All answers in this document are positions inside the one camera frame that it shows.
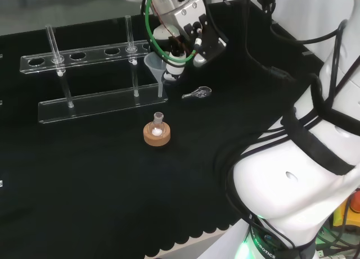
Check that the clear plastic funnel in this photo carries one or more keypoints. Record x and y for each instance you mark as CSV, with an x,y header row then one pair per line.
x,y
152,63

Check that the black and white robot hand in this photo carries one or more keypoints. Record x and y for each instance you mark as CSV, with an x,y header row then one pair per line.
x,y
182,17

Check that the small round-bottom glass flask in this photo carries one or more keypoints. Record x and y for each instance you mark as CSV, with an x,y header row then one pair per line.
x,y
158,117

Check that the clear acrylic funnel stand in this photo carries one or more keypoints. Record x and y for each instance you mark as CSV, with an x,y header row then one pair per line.
x,y
98,106

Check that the yellow stop button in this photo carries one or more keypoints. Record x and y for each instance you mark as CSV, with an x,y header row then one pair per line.
x,y
344,214

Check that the black bench cloth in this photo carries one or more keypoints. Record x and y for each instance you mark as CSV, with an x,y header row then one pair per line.
x,y
84,186

